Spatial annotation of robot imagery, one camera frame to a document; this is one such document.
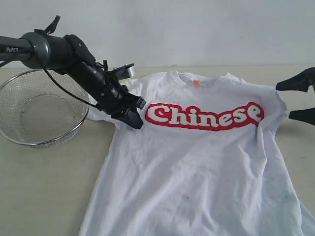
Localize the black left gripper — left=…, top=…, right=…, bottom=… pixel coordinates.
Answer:
left=79, top=61, right=145, bottom=129

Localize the white t-shirt red print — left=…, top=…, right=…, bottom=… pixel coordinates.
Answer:
left=79, top=71, right=315, bottom=236

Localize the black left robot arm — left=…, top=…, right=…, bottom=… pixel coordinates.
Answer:
left=0, top=16, right=146, bottom=129

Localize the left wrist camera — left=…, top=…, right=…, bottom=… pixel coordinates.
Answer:
left=109, top=63, right=135, bottom=81

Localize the metal wire mesh basket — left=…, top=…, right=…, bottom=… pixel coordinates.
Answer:
left=0, top=70, right=89, bottom=148

